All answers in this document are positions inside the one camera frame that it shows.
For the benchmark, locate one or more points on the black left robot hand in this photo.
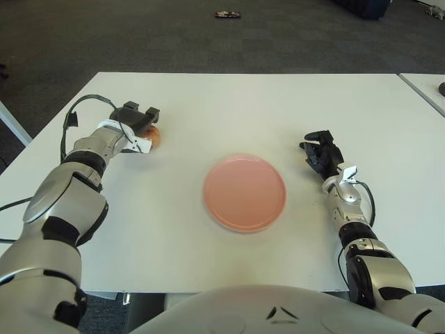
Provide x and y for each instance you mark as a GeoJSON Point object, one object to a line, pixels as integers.
{"type": "Point", "coordinates": [133, 120]}

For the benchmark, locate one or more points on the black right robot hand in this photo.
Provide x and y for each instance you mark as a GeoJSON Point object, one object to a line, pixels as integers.
{"type": "Point", "coordinates": [325, 156]}

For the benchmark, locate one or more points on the red apple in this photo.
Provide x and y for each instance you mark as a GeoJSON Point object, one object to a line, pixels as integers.
{"type": "Point", "coordinates": [155, 137]}

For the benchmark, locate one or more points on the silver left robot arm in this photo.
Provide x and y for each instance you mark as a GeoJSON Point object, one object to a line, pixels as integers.
{"type": "Point", "coordinates": [87, 149]}

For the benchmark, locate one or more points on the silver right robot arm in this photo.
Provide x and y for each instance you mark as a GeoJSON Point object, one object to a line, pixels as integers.
{"type": "Point", "coordinates": [353, 212]}

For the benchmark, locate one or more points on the pink round plate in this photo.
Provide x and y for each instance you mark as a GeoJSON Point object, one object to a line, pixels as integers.
{"type": "Point", "coordinates": [245, 193]}

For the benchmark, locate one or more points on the white table leg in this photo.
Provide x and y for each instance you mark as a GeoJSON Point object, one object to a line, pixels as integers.
{"type": "Point", "coordinates": [14, 123]}

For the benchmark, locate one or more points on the small dark floor object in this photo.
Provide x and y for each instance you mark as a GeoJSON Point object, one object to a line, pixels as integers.
{"type": "Point", "coordinates": [227, 14]}

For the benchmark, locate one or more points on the dark blue bag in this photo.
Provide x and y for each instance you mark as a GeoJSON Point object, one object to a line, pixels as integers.
{"type": "Point", "coordinates": [368, 8]}

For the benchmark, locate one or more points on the grey robot torso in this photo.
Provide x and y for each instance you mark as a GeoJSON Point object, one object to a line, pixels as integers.
{"type": "Point", "coordinates": [243, 309]}

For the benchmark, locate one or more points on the small grey toy robot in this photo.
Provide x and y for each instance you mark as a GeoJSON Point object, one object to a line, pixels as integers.
{"type": "Point", "coordinates": [436, 11]}

